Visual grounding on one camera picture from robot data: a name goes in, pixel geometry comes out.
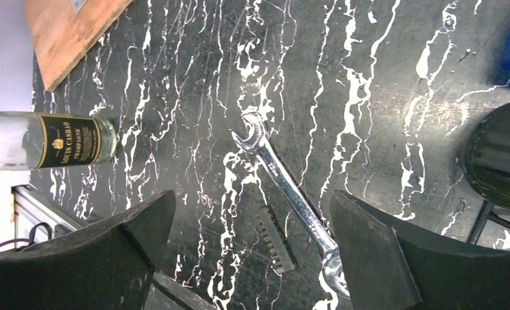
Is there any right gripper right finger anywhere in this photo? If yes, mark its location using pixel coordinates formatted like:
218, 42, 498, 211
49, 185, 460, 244
329, 190, 510, 309

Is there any dark green wine bottle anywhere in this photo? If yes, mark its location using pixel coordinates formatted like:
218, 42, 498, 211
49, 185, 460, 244
464, 103, 510, 209

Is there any brown wooden board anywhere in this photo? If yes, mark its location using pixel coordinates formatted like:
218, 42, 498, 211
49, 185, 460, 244
23, 0, 132, 91

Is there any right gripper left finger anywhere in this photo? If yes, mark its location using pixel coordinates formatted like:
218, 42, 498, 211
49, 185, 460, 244
0, 191, 176, 309

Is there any silver combination wrench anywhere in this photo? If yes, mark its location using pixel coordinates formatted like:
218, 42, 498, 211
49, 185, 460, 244
231, 112, 350, 299

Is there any black wire wine rack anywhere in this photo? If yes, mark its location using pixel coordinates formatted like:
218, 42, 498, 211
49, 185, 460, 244
465, 200, 510, 245

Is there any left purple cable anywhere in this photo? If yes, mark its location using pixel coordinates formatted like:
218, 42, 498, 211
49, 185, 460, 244
0, 238, 29, 254

